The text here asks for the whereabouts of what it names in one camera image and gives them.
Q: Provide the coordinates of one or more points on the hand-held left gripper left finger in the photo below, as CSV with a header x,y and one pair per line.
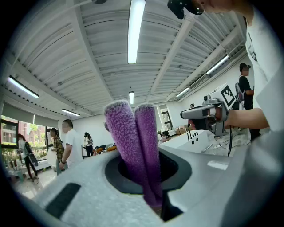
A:
x,y
88,188

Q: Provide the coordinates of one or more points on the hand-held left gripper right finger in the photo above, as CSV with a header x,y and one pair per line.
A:
x,y
199,177

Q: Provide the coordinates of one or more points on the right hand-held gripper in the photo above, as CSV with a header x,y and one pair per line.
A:
x,y
224,95

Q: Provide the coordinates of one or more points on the purple fuzzy towel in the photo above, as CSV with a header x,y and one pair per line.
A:
x,y
124,133

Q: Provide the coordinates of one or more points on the person's right forearm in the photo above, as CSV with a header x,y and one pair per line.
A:
x,y
248,118

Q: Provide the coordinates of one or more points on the person's right hand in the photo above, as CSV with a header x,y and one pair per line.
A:
x,y
215,112

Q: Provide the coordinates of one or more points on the black bathtub faucet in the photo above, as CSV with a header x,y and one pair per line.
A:
x,y
192,135

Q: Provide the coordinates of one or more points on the cardboard box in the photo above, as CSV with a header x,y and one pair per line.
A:
x,y
180,131

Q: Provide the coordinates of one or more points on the long ceiling light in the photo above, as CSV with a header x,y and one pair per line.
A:
x,y
183,92
22,87
135,33
71,112
217,64
131,97

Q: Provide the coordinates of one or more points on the narrow black framed window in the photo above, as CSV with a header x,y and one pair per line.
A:
x,y
165,115

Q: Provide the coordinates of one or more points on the white bathtub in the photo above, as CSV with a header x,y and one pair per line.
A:
x,y
184,142

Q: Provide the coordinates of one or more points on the white power strip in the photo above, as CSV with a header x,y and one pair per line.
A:
x,y
217,146

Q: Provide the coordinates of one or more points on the orange sofa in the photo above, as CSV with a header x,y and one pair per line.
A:
x,y
111,149

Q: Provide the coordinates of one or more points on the large black framed window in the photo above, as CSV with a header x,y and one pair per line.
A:
x,y
11,135

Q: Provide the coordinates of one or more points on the person's white shirt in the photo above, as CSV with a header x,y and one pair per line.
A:
x,y
264,44

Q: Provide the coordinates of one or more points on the grey roller blind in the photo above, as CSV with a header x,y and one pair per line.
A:
x,y
22,114

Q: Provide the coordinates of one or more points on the person's face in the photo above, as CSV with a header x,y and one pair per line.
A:
x,y
219,5

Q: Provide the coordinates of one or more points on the black head-worn camera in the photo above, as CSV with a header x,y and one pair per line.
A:
x,y
184,5

